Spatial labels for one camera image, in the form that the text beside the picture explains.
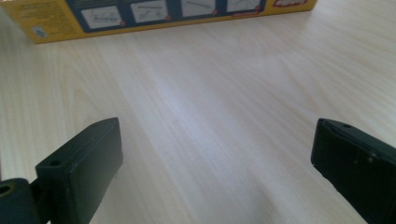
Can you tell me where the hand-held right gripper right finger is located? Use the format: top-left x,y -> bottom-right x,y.
310,118 -> 396,224

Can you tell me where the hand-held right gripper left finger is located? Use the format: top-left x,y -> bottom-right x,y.
35,117 -> 124,224

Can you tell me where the yellow cardboard box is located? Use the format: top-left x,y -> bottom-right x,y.
0,0 -> 318,45

